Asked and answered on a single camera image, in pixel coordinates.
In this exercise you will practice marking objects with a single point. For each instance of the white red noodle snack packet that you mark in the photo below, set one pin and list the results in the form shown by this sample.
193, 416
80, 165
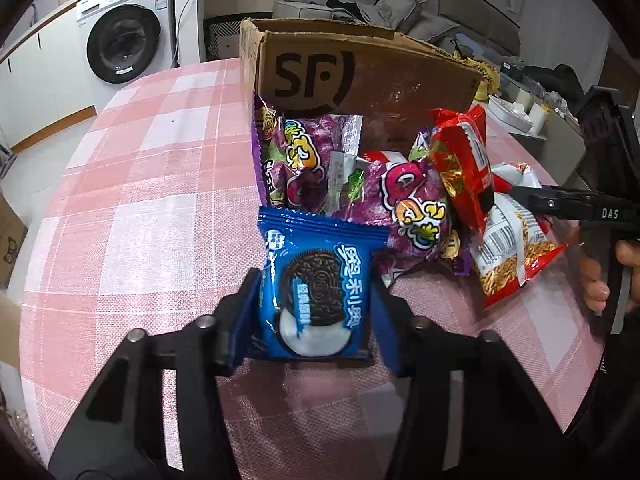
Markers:
510, 260

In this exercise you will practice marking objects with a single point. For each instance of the purple candy packet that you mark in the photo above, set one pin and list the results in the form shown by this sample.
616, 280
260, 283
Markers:
415, 200
305, 160

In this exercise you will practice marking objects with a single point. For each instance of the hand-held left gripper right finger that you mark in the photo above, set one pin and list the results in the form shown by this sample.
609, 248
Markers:
387, 332

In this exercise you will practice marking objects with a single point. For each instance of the yellow snack packet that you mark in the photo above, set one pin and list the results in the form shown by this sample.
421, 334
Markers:
487, 80

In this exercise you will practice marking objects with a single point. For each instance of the white cabinet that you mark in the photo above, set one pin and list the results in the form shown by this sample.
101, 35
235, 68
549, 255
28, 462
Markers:
45, 85

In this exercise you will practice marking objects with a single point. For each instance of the brown cardboard box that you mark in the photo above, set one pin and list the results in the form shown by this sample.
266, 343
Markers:
390, 80

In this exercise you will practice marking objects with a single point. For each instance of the printed cardboard carton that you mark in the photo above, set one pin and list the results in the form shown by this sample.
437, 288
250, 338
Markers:
10, 245

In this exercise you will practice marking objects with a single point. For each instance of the red gold snack packet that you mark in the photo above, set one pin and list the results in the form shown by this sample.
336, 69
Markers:
460, 155

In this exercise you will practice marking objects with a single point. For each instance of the grey pillow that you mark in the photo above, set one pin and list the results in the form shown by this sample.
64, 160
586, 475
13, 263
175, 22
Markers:
397, 10

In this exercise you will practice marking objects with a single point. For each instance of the white cup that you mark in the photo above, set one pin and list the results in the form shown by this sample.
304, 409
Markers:
537, 119

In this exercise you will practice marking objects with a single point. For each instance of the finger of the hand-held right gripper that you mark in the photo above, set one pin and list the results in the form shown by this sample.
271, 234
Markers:
545, 202

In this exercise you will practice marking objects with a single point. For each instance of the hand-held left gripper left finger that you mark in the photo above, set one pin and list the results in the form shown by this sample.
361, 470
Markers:
246, 310

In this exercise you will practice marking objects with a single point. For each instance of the black metal frame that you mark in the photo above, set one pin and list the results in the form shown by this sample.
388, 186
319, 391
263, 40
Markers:
6, 162

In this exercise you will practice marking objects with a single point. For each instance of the grey side table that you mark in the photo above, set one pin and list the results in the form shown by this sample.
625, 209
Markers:
550, 155

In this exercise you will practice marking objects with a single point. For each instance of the black jacket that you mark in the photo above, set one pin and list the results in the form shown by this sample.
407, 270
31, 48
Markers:
557, 85

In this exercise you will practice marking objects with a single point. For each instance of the white open box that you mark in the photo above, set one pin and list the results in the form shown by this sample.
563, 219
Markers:
507, 112

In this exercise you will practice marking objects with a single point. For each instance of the white washing machine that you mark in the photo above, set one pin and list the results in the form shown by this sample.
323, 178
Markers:
125, 45

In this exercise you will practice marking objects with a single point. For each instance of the black lattice panel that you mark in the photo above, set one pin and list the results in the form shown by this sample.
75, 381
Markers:
225, 35

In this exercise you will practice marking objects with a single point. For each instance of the blue cookie packet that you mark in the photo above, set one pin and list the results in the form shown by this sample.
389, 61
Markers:
320, 280

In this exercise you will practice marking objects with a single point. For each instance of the person's right hand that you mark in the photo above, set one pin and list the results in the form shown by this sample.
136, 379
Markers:
596, 290

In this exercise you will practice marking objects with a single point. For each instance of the blue cloth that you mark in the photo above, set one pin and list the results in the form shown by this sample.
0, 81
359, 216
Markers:
462, 44

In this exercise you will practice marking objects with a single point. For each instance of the pink plaid tablecloth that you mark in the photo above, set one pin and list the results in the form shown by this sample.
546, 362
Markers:
150, 185

